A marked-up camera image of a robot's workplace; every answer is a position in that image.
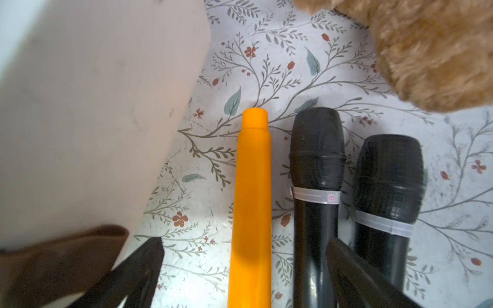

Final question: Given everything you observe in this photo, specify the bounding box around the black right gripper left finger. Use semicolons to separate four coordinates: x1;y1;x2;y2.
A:
70;237;165;307

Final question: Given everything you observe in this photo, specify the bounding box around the white drawer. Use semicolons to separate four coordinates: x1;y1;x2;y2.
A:
1;1;211;269

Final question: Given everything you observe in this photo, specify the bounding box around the brown gingerbread plush toy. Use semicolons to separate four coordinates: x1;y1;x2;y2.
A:
295;0;492;113

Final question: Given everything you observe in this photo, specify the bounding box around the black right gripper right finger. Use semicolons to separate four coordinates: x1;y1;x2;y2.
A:
326;238;420;308

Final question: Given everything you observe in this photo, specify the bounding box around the brown middle drawer handle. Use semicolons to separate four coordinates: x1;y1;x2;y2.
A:
1;225;129;307

